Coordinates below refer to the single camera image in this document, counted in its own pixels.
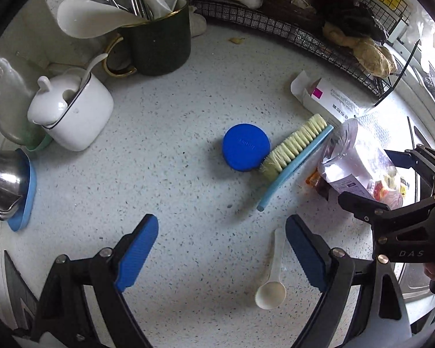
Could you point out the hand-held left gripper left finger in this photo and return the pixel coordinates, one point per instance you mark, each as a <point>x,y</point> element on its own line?
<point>137,250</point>

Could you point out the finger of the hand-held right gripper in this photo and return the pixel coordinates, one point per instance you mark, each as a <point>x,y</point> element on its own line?
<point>397,158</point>
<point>362,205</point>

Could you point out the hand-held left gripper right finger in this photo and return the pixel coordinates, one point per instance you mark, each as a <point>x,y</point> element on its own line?
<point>306,253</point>

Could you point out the white plastic spoon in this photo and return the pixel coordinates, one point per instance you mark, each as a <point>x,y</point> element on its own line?
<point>270,295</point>

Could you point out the white cardboard box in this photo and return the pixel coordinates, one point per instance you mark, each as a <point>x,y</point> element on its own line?
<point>333,99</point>

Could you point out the light blue scrubbing brush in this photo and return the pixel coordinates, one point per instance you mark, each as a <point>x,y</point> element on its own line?
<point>293,145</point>

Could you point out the blue round lid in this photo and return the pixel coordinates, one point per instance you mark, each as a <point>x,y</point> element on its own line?
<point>245,147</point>

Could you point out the steel kitchen sink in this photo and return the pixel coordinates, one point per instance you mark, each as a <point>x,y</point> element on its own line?
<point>413,282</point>

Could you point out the ginger root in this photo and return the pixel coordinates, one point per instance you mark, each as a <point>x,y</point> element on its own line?
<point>369,56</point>

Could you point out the blue plastic saucer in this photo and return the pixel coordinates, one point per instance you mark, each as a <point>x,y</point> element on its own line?
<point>27,195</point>

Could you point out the white ceramic sugar jar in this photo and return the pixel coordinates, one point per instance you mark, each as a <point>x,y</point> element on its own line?
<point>79,116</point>

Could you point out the black plastic bag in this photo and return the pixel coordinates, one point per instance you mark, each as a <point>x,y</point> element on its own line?
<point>351,14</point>

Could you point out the small steel pot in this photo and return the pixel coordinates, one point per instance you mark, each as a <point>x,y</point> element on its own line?
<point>2,177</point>

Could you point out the small white jar spoon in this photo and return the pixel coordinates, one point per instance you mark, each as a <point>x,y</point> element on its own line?
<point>94,63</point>

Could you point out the small yellow scrap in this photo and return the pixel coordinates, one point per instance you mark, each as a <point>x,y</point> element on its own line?
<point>235,40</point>

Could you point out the dark green mug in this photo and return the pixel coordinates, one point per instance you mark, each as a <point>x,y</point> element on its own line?
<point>159,43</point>

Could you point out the clear glass bottle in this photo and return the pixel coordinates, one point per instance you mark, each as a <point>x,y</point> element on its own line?
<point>3,90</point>

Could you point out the large white ladle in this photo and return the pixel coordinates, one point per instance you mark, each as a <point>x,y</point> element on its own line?
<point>87,18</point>

